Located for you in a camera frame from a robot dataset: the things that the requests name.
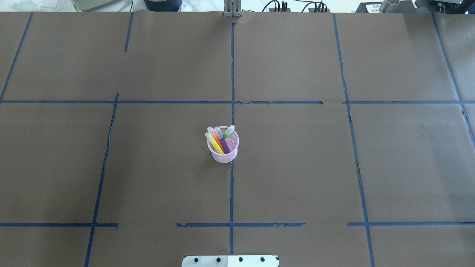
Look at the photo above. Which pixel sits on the green marker pen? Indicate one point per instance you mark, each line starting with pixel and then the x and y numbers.
pixel 229 131

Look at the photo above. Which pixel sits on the purple marker pen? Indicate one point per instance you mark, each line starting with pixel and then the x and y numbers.
pixel 222 140

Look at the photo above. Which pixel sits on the orange marker pen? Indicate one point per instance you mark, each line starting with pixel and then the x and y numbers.
pixel 211 130

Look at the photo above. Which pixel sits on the yellow marker pen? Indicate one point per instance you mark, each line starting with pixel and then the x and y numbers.
pixel 213 142

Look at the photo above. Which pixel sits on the pink mesh pen holder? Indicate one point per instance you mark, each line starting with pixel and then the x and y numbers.
pixel 233 144

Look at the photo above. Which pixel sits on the metal cup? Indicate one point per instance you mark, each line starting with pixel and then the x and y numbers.
pixel 388 6

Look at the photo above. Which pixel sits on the aluminium frame post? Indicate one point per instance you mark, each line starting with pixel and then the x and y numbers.
pixel 232 8

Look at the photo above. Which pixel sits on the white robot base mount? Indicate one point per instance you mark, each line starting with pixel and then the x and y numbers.
pixel 231 261

